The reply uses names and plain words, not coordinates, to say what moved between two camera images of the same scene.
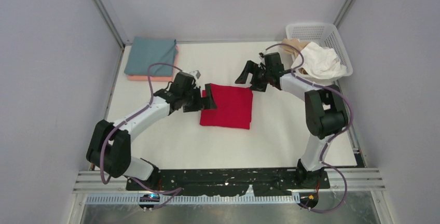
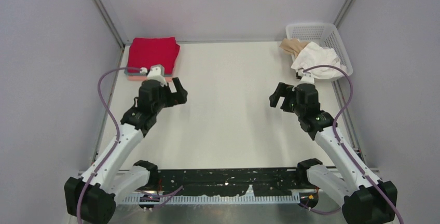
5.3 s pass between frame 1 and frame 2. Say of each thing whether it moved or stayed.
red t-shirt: moved
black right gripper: moved
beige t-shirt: stayed
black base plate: stayed
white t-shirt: stayed
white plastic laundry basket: stayed
